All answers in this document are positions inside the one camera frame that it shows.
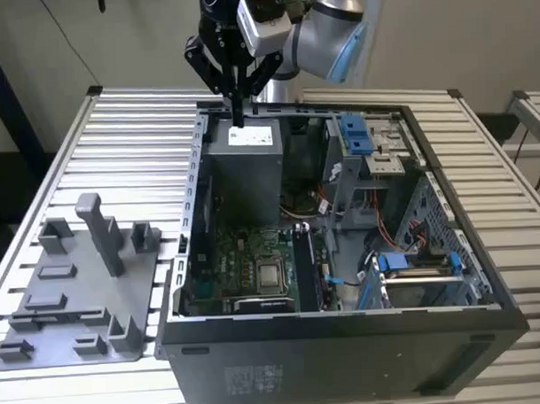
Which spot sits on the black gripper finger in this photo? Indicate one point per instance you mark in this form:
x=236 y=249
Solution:
x=205 y=58
x=265 y=73

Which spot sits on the RAM stick with black chips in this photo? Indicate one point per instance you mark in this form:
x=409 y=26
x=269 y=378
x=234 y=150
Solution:
x=56 y=315

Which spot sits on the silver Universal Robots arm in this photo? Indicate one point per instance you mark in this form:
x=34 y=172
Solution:
x=317 y=41

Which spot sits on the black RAM slot bank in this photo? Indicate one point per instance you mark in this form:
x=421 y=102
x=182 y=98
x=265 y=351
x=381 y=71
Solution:
x=304 y=271

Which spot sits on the blue drive bay latch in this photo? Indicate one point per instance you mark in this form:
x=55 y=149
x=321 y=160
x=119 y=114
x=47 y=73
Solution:
x=360 y=146
x=352 y=126

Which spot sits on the grey power supply unit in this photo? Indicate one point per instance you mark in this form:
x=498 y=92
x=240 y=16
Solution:
x=242 y=181

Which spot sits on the short black antenna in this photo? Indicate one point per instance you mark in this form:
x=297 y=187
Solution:
x=101 y=3

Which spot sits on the grey metal drive cage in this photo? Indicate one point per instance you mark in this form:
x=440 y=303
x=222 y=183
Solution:
x=349 y=181

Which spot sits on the green motherboard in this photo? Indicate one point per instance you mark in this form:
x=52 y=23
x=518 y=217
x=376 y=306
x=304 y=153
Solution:
x=234 y=252

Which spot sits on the black CPU socket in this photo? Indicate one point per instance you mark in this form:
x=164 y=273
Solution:
x=269 y=258

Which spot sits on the silver CPU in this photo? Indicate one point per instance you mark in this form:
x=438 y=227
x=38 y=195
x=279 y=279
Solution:
x=269 y=275

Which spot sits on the blue disk carrier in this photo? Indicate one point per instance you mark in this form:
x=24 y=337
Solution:
x=394 y=262

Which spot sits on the dark background box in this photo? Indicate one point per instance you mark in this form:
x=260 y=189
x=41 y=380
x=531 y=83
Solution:
x=12 y=184

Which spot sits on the black box behind table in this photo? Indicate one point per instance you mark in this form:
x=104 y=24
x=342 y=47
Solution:
x=498 y=127

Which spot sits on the grey plastic parts rack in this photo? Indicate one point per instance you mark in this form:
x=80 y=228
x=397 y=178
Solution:
x=87 y=297

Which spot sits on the grey hard disk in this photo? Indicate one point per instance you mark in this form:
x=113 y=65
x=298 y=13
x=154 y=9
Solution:
x=415 y=294

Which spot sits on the aluminium slat side table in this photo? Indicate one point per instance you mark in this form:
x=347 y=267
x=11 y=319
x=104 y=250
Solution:
x=533 y=108

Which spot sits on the black open PC case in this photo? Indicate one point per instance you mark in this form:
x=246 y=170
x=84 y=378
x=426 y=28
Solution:
x=302 y=365

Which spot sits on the grey metal disk bay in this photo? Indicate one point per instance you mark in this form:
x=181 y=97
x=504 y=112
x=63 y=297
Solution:
x=477 y=288

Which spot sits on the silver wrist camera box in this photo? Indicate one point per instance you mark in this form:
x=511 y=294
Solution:
x=264 y=29

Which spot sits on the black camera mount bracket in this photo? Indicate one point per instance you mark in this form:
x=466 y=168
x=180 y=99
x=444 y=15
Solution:
x=301 y=8

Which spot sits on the black slanted frame bar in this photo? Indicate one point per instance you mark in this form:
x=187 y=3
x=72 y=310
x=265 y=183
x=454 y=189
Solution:
x=8 y=91

